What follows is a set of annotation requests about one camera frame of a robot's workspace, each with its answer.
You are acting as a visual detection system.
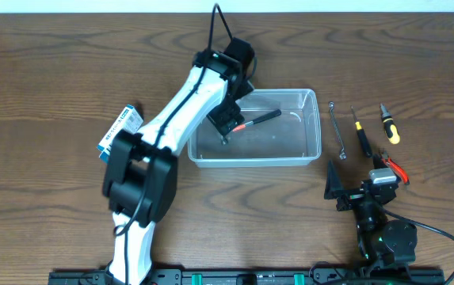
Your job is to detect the slim black yellow screwdriver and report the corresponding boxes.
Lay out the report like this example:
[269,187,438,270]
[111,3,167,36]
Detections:
[350,106,372,158]

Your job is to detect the small black red hammer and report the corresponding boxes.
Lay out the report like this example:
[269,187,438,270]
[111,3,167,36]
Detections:
[219,109,282,146]

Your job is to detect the white blue screwdriver bit box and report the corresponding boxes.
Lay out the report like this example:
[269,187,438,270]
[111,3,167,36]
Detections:
[97,104,143,163]

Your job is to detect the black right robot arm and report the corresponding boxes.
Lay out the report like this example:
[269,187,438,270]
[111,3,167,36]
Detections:
[324,156,418,276]

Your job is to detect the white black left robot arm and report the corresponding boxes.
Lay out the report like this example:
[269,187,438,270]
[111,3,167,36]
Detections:
[102,38,255,284]

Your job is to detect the clear plastic container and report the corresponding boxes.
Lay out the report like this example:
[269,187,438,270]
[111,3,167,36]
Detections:
[188,89,322,168]

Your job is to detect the stubby yellow black screwdriver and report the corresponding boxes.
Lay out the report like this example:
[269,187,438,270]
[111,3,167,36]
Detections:
[380,104,401,145]

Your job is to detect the red handled pliers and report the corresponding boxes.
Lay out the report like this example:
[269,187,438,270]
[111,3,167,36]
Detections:
[379,149,410,185]

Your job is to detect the silver double ring wrench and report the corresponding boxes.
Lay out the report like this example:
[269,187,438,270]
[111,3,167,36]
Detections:
[329,101,347,160]

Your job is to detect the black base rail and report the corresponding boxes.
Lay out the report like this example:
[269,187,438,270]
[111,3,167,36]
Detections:
[48,265,445,285]

